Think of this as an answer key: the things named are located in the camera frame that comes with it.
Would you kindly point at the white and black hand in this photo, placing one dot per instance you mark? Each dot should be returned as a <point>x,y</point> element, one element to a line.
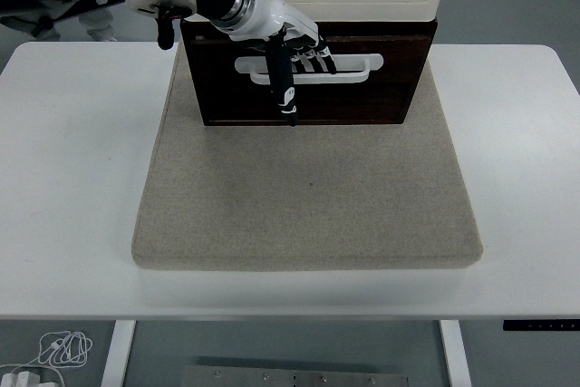
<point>283,24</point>

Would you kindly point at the white power adapter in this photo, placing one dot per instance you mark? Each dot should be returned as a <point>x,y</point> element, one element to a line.
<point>22,380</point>

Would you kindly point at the white table leg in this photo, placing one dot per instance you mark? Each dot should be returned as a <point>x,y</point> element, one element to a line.
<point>118,355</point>
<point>455,355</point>

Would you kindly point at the black table control panel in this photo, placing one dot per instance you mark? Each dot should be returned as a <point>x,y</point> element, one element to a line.
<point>539,325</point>

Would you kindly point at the dark brown wooden drawer housing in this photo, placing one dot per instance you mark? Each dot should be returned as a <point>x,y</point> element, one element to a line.
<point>353,106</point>

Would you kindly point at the person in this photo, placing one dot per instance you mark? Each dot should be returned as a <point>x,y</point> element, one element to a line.
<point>99,24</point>

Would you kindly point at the dark brown wooden drawer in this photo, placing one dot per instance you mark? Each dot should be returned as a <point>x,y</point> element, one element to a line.
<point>399,60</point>

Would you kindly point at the beige fabric mat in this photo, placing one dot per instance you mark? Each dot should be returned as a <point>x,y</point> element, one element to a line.
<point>308,201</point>

